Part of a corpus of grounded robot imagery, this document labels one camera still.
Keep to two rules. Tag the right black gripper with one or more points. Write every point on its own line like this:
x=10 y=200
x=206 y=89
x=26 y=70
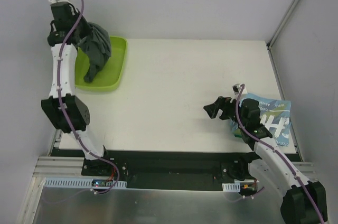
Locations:
x=225 y=107

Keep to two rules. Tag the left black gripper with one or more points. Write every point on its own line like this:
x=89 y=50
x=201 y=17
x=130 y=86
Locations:
x=80 y=34

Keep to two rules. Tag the dark grey t shirt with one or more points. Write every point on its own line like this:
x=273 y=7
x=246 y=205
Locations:
x=97 y=46

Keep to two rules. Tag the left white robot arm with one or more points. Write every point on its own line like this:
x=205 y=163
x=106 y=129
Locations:
x=62 y=107

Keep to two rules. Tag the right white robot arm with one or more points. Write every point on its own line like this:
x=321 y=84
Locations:
x=300 y=200

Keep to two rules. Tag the folded green t shirt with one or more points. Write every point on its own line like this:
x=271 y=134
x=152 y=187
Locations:
x=237 y=133

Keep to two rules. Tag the lime green plastic bin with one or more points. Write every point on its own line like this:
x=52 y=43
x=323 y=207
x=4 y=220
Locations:
x=108 y=79

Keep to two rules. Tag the folded blue printed t shirt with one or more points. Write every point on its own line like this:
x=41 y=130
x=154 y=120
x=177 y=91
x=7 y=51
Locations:
x=275 y=116

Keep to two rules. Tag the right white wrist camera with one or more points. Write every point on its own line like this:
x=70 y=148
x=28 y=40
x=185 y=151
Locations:
x=237 y=88

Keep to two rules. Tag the right white cable duct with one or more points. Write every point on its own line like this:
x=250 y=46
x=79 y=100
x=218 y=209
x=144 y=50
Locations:
x=231 y=187

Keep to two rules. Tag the white cable duct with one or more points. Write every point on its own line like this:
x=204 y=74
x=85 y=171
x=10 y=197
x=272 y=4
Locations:
x=84 y=183
x=231 y=187

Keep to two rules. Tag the left white cable duct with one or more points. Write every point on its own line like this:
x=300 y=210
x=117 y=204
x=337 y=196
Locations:
x=84 y=183

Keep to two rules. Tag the right aluminium frame post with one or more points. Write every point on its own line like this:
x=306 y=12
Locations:
x=290 y=10

